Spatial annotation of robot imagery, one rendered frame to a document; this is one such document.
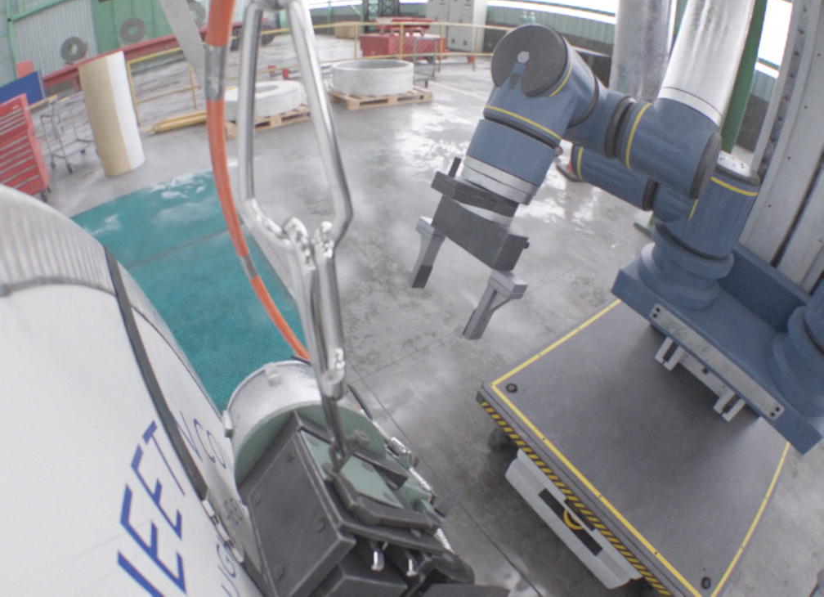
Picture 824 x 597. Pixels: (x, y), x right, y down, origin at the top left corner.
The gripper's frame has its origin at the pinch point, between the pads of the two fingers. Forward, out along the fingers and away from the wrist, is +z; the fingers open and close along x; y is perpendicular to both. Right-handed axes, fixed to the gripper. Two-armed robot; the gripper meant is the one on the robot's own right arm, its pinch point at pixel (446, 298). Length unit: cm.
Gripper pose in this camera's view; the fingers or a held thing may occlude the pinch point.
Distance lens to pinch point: 56.9
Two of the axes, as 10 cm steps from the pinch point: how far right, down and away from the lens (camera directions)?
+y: 7.5, 0.2, 6.6
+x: -5.6, -5.1, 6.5
